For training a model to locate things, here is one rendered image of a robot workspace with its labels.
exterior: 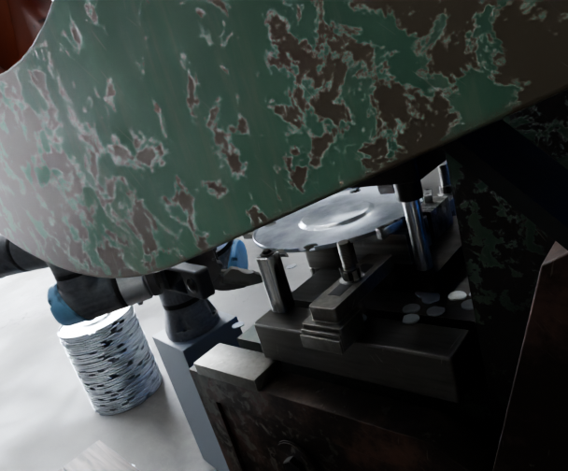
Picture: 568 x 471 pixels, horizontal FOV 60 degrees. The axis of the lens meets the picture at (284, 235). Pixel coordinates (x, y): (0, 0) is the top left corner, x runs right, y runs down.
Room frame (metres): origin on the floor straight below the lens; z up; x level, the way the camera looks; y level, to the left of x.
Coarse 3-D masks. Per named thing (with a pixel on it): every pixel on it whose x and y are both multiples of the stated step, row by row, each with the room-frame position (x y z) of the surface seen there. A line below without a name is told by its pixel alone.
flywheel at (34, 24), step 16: (0, 0) 0.51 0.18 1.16; (16, 0) 0.49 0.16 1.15; (32, 0) 0.50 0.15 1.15; (48, 0) 0.51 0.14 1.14; (0, 16) 0.52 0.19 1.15; (16, 16) 0.50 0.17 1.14; (32, 16) 0.48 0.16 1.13; (0, 32) 0.53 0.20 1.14; (16, 32) 0.50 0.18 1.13; (32, 32) 0.48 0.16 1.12; (0, 48) 0.54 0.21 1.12; (16, 48) 0.51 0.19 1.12; (0, 64) 0.55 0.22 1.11
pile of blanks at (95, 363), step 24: (96, 336) 1.66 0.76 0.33; (120, 336) 1.71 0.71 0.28; (144, 336) 1.82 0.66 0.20; (72, 360) 1.69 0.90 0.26; (96, 360) 1.66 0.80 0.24; (120, 360) 1.68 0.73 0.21; (144, 360) 1.74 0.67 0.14; (96, 384) 1.66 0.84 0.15; (120, 384) 1.66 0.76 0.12; (144, 384) 1.72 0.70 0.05; (96, 408) 1.69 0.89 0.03; (120, 408) 1.67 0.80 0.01
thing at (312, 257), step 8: (272, 224) 0.85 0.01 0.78; (312, 248) 0.77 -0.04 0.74; (336, 248) 0.74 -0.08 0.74; (352, 248) 0.76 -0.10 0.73; (312, 256) 0.78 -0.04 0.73; (320, 256) 0.76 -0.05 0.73; (328, 256) 0.75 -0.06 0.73; (336, 256) 0.74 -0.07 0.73; (312, 264) 0.78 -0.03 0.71; (320, 264) 0.77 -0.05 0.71; (328, 264) 0.76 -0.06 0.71; (336, 264) 0.74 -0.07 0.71; (312, 272) 0.78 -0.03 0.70
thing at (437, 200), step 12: (432, 204) 0.71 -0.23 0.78; (444, 204) 0.71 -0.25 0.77; (432, 216) 0.68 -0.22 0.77; (444, 216) 0.71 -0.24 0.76; (432, 228) 0.68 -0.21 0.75; (444, 228) 0.70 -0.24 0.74; (360, 240) 0.67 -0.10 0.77; (372, 240) 0.66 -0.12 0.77; (384, 240) 0.64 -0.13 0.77; (396, 240) 0.63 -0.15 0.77; (408, 240) 0.62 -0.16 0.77; (360, 252) 0.68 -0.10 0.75; (372, 252) 0.66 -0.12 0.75; (384, 252) 0.65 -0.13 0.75; (396, 252) 0.63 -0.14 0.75; (408, 252) 0.62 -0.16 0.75
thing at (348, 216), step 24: (360, 192) 0.89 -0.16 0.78; (288, 216) 0.87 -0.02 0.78; (312, 216) 0.80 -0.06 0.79; (336, 216) 0.76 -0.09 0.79; (360, 216) 0.74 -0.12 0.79; (384, 216) 0.71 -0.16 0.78; (264, 240) 0.77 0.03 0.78; (288, 240) 0.73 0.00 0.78; (312, 240) 0.70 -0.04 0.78; (336, 240) 0.67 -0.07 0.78
